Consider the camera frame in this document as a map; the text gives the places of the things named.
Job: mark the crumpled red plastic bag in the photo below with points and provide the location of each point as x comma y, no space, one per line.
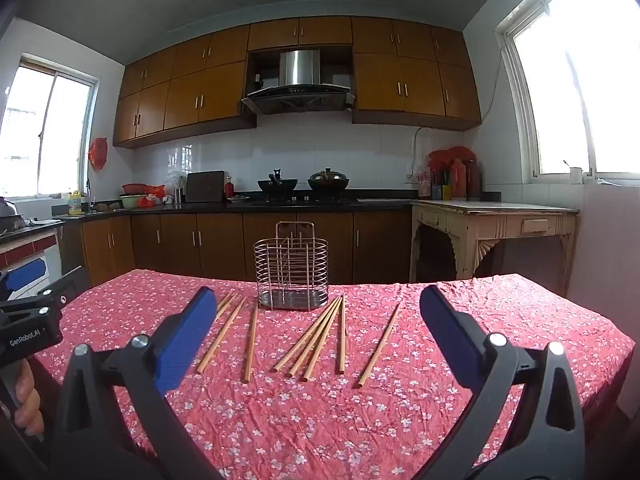
149,200

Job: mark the metal cup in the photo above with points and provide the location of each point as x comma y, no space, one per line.
179,196

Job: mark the brown wooden base cabinets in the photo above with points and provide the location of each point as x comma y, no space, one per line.
220,245

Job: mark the black kitchen countertop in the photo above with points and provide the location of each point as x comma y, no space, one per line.
320,206

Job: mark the steel range hood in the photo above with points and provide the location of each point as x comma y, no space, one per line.
298,67

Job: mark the wooden chopstick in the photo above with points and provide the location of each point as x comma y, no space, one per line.
227,306
320,343
380,345
300,341
250,345
342,340
220,337
225,302
310,343
327,338

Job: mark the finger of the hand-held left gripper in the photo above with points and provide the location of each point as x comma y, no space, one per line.
65,285
27,271

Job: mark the black gas stove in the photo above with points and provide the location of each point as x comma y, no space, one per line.
305,201

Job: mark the person's left hand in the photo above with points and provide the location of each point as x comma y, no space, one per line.
27,400

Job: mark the white cup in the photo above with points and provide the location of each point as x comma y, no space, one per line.
576,175

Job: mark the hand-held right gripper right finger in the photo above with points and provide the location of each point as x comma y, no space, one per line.
445,317

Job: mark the dark brown cutting board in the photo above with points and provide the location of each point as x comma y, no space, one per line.
205,187

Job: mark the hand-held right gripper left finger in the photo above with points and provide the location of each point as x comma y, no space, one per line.
187,340

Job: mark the metal faucet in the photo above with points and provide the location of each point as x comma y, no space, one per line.
90,195

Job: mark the tall red bottle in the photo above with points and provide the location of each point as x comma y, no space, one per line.
459,180

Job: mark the colourful packets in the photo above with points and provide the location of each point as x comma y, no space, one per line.
440,187

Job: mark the dark brown bottle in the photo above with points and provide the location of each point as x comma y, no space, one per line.
474,180

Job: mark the yellow detergent bottle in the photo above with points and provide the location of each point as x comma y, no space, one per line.
75,205

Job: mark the large red plastic bag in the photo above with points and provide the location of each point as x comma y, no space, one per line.
447,156

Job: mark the red floral tablecloth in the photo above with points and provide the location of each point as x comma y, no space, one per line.
320,420

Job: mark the sliding glass window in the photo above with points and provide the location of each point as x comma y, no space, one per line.
35,130
575,85

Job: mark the dark cooking pot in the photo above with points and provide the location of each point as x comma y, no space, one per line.
11,220

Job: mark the small red bottle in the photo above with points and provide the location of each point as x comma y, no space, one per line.
229,189

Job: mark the small plate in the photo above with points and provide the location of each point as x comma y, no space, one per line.
239,199

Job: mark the black wok with lid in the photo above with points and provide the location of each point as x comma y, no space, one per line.
328,180

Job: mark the cream side table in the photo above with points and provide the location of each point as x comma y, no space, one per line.
500,220

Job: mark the brown wooden wall cabinets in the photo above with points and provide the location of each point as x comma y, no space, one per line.
200,95

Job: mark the white plastic bag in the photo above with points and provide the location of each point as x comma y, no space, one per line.
175,180

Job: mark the red tiled counter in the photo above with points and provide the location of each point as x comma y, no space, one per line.
30,245

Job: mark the pale green basin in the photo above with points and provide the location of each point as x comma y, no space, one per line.
130,201

